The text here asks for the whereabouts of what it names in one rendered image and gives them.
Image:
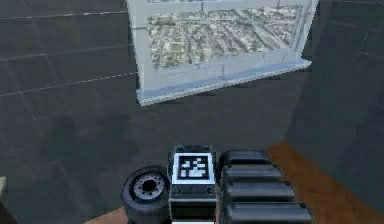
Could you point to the beige block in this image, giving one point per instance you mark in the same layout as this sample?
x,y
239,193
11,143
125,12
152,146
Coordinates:
x,y
2,186

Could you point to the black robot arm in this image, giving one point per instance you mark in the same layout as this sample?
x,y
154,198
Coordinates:
x,y
253,191

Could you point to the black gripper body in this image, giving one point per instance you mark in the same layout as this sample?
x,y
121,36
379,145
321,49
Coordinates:
x,y
146,196

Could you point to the white framed window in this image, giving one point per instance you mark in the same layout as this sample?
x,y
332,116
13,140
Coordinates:
x,y
213,43

